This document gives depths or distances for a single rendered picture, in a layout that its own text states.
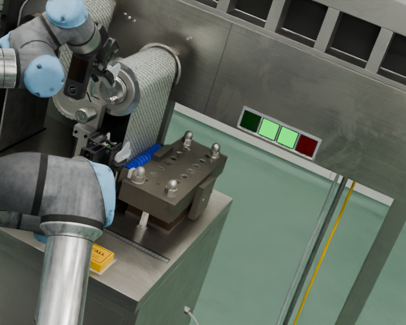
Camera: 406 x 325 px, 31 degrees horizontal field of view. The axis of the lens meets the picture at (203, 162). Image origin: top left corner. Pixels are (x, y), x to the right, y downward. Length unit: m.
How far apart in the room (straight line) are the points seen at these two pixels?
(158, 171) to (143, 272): 0.33
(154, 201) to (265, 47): 0.54
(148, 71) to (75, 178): 0.69
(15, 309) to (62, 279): 0.73
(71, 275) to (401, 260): 3.15
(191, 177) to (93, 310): 0.47
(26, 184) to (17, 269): 0.67
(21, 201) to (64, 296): 0.19
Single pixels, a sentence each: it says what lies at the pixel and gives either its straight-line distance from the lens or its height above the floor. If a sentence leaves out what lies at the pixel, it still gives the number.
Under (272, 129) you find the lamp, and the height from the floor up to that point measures 1.19.
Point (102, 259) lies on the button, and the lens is 1.81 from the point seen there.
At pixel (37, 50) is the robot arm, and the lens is 1.41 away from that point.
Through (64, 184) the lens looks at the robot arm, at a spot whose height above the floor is 1.31.
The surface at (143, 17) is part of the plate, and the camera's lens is 2.20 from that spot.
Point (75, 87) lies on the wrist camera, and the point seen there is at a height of 1.34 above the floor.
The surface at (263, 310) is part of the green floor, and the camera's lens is 3.41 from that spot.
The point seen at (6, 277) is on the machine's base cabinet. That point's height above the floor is 0.74.
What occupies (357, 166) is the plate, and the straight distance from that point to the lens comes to 2.10.
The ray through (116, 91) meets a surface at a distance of 1.89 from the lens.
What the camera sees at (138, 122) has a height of 1.16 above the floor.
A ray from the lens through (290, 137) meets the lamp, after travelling 2.11.
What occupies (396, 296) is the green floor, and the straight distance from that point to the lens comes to 3.94.
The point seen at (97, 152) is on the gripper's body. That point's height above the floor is 1.16.
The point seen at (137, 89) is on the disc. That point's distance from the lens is 1.88.
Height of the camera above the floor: 1.99
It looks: 27 degrees down
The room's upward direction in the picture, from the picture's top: 18 degrees clockwise
